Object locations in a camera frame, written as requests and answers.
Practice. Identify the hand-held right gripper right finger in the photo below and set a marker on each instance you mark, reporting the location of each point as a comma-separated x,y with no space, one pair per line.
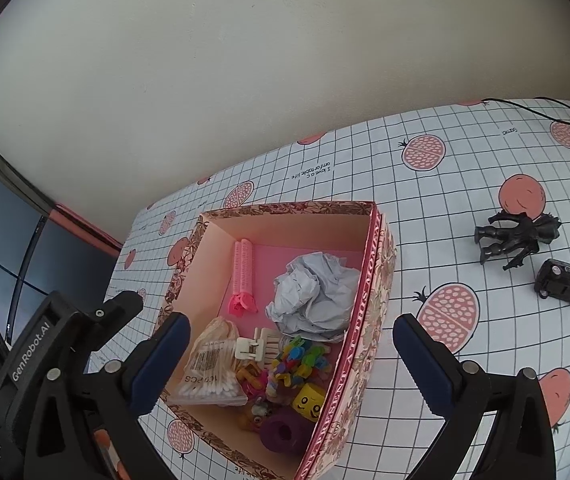
425,365

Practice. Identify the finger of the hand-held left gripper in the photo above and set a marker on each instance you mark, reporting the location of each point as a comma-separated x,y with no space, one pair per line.
112,317

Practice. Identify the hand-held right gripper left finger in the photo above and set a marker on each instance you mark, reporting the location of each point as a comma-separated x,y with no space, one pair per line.
160,360

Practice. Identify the cotton swab pack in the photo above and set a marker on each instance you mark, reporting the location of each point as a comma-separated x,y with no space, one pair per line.
210,365

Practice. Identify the floral pink gift box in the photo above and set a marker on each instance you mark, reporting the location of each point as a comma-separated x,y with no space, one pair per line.
365,360

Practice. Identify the cream hair clip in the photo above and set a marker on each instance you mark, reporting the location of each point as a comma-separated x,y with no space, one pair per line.
265,347

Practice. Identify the brown dog figure pink outfit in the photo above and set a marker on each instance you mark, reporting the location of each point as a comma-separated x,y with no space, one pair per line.
252,412

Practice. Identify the pink hair roller clip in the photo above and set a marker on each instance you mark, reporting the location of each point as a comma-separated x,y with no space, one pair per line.
242,270

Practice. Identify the colourful plastic clips toy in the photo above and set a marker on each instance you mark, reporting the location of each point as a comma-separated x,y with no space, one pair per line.
300,355

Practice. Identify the white paper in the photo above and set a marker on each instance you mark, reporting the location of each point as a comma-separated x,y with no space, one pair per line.
315,295

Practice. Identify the purple and yellow mushroom toy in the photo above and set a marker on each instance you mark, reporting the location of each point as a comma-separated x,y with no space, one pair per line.
285,432

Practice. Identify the grid print covered desktop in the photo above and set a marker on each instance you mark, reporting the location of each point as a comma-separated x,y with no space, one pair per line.
465,185

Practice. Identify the pink-edged dark panel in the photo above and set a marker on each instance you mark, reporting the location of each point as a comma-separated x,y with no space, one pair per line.
75,245

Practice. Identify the black action figure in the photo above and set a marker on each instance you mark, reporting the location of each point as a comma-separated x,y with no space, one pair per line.
515,235

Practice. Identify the black toy car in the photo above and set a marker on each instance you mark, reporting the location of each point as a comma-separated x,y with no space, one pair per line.
562,282

